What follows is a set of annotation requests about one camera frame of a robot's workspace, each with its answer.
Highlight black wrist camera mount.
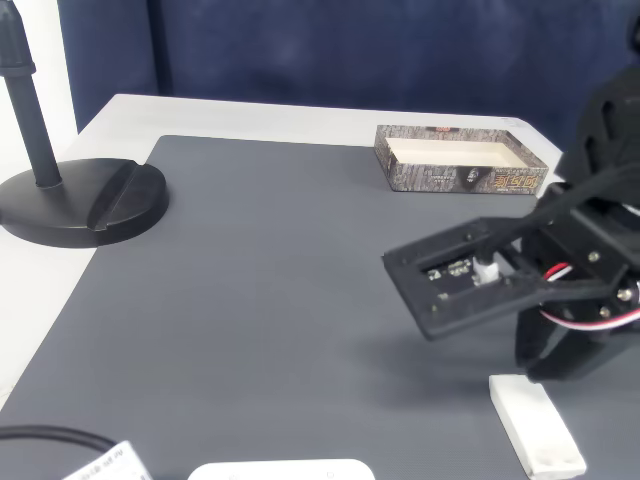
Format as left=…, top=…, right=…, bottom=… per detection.
left=383, top=217, right=549, bottom=342

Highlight patterned open cardboard box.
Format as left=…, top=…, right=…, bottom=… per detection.
left=374, top=124, right=550, bottom=195

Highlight black cable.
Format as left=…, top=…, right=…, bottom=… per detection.
left=0, top=424, right=119, bottom=451

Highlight white printed label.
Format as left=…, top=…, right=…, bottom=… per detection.
left=62, top=439, right=154, bottom=480

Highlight dark blue curtain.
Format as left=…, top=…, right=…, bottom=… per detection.
left=56, top=0, right=640, bottom=154

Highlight white rectangular block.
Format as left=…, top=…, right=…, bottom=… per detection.
left=488, top=374, right=587, bottom=476

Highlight black round-base stand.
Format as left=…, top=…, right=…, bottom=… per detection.
left=0, top=0, right=170, bottom=249

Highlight red white servo wires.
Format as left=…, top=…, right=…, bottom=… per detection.
left=540, top=263, right=640, bottom=332

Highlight grey desk mat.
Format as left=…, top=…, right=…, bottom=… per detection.
left=0, top=134, right=640, bottom=480

